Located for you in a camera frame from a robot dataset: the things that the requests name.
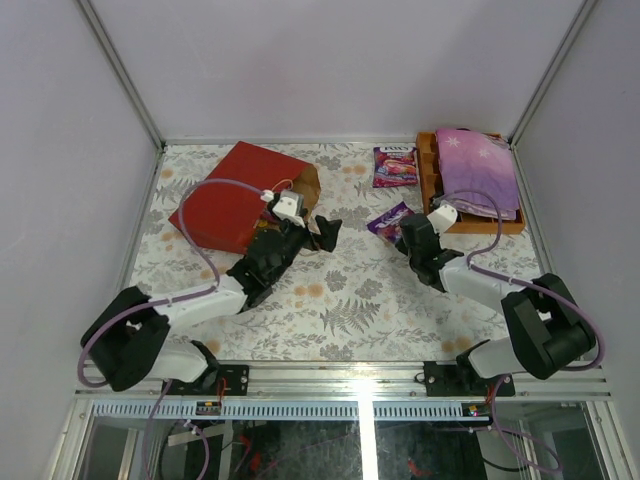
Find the red paper bag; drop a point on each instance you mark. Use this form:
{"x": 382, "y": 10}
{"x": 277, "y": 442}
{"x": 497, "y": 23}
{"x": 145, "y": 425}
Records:
{"x": 224, "y": 217}

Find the purple star cloth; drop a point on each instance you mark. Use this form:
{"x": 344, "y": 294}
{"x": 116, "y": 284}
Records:
{"x": 477, "y": 173}

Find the wooden compartment tray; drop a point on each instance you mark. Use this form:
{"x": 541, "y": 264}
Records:
{"x": 430, "y": 181}

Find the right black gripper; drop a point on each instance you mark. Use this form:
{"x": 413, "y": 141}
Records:
{"x": 402, "y": 247}

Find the purple candy bag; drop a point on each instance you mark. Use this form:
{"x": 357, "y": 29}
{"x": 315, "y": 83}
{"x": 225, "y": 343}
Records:
{"x": 387, "y": 225}
{"x": 394, "y": 166}

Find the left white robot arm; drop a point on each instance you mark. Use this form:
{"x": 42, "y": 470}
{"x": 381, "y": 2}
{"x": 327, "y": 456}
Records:
{"x": 129, "y": 342}

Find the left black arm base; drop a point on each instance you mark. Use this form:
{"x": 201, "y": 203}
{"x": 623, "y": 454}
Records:
{"x": 229, "y": 380}

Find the blue slotted cable duct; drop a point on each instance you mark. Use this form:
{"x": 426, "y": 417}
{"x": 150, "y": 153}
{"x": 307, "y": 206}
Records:
{"x": 290, "y": 410}

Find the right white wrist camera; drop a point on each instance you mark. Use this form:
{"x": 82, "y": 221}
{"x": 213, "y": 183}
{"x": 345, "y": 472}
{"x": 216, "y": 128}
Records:
{"x": 443, "y": 217}

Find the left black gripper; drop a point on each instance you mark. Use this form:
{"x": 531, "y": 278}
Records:
{"x": 304, "y": 234}

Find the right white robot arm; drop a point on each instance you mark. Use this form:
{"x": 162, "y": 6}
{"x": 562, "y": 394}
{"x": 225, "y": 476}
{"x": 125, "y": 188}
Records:
{"x": 547, "y": 331}

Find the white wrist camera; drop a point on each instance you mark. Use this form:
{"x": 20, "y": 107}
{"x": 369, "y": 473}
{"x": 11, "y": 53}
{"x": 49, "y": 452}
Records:
{"x": 443, "y": 217}
{"x": 285, "y": 206}

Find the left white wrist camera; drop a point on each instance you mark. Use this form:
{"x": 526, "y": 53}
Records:
{"x": 285, "y": 206}

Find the aluminium front rail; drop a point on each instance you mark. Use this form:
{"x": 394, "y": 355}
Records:
{"x": 397, "y": 380}

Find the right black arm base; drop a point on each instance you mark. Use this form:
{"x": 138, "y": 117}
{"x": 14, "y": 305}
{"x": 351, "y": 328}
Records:
{"x": 453, "y": 380}

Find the floral table mat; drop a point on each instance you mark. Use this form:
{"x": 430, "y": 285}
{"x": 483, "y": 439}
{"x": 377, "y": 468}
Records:
{"x": 359, "y": 302}

